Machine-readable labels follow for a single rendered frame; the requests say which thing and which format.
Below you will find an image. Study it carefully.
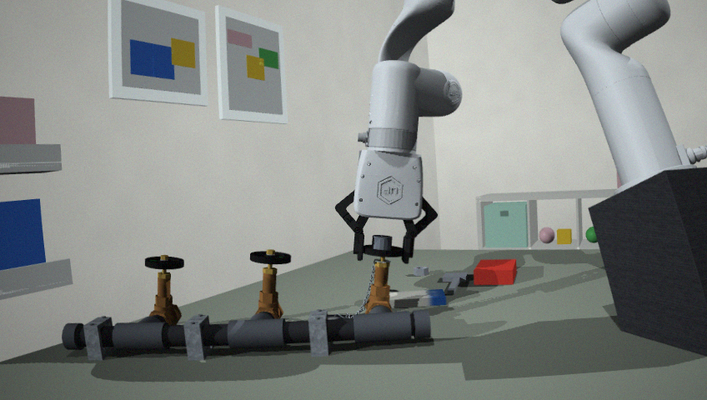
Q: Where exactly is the red block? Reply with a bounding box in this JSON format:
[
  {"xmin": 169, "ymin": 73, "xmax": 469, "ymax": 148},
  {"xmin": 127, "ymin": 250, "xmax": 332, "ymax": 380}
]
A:
[{"xmin": 474, "ymin": 259, "xmax": 516, "ymax": 285}]

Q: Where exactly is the dark grey pipe manifold with clamps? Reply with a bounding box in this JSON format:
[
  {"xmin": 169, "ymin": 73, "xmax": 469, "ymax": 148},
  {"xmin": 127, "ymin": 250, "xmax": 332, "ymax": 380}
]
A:
[{"xmin": 62, "ymin": 245, "xmax": 431, "ymax": 360}]

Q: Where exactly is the bag of cable ties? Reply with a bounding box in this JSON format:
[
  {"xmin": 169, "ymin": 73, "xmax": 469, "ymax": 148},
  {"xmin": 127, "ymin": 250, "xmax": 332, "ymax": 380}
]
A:
[{"xmin": 389, "ymin": 289, "xmax": 446, "ymax": 308}]

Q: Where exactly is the grey cylinder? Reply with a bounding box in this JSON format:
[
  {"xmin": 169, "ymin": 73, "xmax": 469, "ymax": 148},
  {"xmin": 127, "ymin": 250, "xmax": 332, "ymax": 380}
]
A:
[{"xmin": 372, "ymin": 235, "xmax": 392, "ymax": 250}]

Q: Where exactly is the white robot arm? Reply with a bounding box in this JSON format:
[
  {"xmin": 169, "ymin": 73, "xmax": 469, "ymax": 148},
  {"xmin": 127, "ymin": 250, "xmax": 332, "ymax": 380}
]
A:
[{"xmin": 358, "ymin": 0, "xmax": 707, "ymax": 195}]

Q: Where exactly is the black tag with metal chain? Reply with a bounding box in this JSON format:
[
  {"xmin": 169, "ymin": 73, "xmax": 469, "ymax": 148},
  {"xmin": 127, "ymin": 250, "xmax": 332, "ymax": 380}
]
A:
[{"xmin": 328, "ymin": 259, "xmax": 391, "ymax": 319}]

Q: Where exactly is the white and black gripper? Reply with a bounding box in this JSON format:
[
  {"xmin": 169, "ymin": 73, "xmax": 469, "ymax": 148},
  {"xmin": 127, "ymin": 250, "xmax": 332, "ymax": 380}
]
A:
[{"xmin": 335, "ymin": 147, "xmax": 438, "ymax": 264}]

